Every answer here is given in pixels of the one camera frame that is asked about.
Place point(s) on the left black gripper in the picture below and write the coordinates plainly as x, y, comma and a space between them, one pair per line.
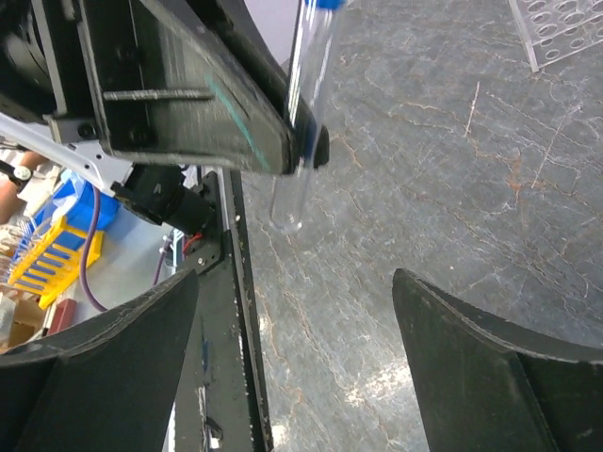
146, 79

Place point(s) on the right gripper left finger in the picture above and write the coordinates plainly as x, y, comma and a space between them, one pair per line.
106, 384

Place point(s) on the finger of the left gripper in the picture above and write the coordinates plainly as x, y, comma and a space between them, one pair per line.
232, 22

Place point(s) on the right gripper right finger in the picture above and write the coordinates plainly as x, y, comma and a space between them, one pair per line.
483, 383

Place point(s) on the blue-capped test tube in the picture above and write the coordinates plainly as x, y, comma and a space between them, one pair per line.
308, 90

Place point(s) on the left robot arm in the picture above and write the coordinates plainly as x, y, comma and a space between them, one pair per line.
156, 193

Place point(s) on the yellow blue rack background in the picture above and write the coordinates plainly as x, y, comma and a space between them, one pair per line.
46, 262

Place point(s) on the clear test tube rack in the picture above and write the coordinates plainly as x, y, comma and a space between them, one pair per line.
551, 30

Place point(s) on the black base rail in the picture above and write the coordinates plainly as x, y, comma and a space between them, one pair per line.
221, 403

